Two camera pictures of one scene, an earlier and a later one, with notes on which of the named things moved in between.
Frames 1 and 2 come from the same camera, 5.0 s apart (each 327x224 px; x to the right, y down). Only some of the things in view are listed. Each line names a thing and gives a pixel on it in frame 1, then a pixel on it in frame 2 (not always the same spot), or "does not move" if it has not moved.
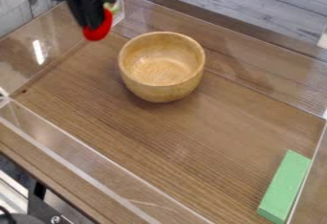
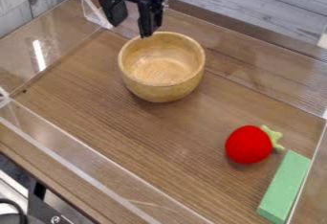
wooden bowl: x=161 y=64 does not move
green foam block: x=277 y=204 does not move
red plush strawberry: x=97 y=33 to x=251 y=143
